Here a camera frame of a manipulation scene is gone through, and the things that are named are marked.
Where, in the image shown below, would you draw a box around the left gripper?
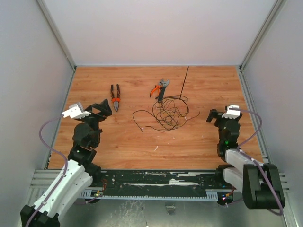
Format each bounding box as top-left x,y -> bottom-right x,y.
79,98 -> 112,145

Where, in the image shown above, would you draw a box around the black zip tie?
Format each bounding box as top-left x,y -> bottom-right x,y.
179,66 -> 189,99

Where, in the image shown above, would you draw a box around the black wire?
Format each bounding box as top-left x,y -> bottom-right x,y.
132,95 -> 201,134

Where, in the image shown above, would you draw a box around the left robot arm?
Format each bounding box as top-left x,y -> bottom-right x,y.
20,99 -> 112,227

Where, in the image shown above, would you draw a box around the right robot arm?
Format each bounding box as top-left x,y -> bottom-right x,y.
206,105 -> 285,216

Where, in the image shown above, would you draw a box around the orange black combination pliers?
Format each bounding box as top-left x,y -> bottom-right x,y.
110,84 -> 121,112

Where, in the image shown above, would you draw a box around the orange needle nose pliers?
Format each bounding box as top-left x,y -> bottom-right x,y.
149,80 -> 163,99

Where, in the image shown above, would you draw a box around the black adjustable wrench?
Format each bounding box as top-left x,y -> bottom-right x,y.
157,79 -> 170,103

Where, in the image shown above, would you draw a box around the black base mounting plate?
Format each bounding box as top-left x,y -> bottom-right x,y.
80,169 -> 232,199

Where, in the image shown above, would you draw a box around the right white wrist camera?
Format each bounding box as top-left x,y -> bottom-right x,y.
222,105 -> 241,119

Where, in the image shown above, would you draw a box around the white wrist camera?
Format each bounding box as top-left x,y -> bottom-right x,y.
62,102 -> 91,119
222,105 -> 241,119

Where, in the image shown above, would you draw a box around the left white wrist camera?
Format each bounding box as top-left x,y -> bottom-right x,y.
62,102 -> 91,119

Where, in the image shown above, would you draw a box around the grey slotted cable duct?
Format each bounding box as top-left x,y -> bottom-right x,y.
79,188 -> 218,201

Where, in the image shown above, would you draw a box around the aluminium front rail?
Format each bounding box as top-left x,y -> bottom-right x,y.
31,169 -> 290,192

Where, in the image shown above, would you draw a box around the left aluminium frame post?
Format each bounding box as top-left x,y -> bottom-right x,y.
36,0 -> 77,71

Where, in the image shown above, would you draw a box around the aluminium frame post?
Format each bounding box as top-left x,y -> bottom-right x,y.
36,0 -> 77,71
239,0 -> 287,73

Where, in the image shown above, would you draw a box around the right aluminium frame post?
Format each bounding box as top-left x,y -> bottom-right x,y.
239,0 -> 287,73

